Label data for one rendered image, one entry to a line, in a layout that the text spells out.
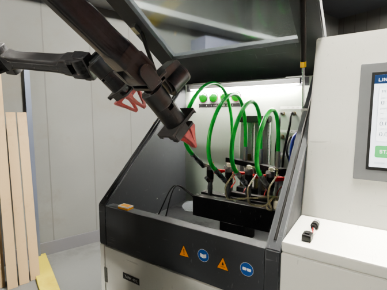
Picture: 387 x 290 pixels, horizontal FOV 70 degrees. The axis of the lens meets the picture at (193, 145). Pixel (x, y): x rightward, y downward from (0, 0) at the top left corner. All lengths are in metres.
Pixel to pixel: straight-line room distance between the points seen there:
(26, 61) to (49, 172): 1.85
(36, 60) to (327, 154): 0.98
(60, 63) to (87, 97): 1.91
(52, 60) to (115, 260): 0.74
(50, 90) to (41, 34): 0.48
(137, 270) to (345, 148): 0.80
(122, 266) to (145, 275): 0.12
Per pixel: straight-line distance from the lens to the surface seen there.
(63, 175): 2.88
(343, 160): 0.94
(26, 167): 2.59
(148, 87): 0.62
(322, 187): 0.94
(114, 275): 1.20
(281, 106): 1.25
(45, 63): 1.05
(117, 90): 0.91
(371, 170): 0.94
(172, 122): 0.68
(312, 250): 0.75
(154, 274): 1.04
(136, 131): 3.06
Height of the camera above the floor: 1.29
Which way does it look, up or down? 6 degrees down
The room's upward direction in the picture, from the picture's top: straight up
